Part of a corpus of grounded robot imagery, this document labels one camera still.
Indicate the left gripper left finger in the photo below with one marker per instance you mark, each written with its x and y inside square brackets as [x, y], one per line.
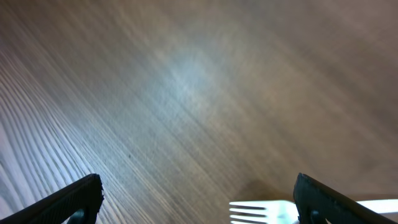
[79, 202]

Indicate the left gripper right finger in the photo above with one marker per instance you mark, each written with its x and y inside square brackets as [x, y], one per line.
[318, 203]

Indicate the bent white fork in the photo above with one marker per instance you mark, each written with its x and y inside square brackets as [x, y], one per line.
[285, 212]

